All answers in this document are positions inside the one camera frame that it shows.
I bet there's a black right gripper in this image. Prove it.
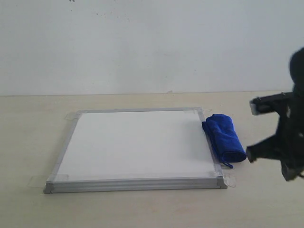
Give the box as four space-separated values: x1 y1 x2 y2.
246 85 304 181

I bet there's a blue microfibre cloth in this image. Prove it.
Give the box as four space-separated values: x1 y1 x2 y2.
202 114 247 169

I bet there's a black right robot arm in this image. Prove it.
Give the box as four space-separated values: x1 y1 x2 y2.
246 49 304 181

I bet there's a white board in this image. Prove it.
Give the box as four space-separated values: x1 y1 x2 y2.
44 107 223 194

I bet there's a clear tape front right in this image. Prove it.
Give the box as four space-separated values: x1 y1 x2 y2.
211 171 236 189

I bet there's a clear tape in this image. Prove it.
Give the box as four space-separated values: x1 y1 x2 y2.
65 112 82 120
183 107 213 115
27 174 69 189
211 171 236 189

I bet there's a clear tape back right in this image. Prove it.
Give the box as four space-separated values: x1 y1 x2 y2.
183 107 213 115

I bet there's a clear tape back left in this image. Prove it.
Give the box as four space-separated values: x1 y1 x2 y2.
65 112 82 120

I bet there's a clear tape front left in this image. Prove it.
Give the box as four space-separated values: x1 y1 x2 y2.
27 174 69 189

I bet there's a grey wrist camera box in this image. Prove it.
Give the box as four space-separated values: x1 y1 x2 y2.
249 92 292 115

